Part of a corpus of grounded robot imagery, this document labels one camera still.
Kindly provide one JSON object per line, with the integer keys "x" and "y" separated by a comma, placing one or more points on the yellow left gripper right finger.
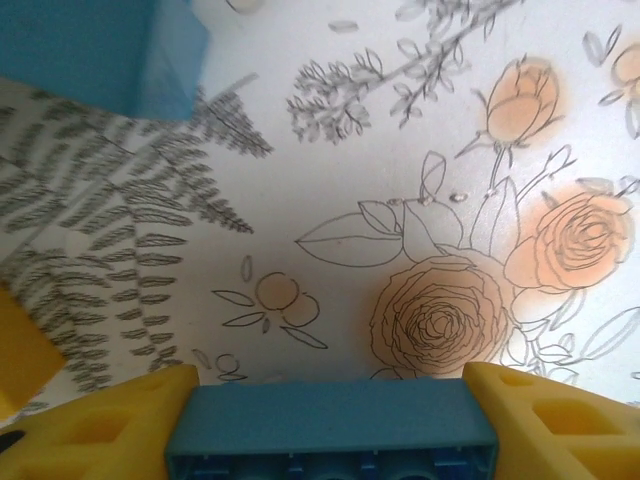
{"x": 575, "y": 435}

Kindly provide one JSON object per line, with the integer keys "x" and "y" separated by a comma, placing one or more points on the orange lego brick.
{"x": 20, "y": 350}

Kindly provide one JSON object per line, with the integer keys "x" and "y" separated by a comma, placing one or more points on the floral patterned table cover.
{"x": 350, "y": 200}

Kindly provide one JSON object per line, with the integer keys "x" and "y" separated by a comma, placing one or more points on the blue lego brick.
{"x": 75, "y": 45}
{"x": 330, "y": 415}

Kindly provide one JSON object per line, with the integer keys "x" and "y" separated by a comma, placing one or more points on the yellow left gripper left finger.
{"x": 75, "y": 440}

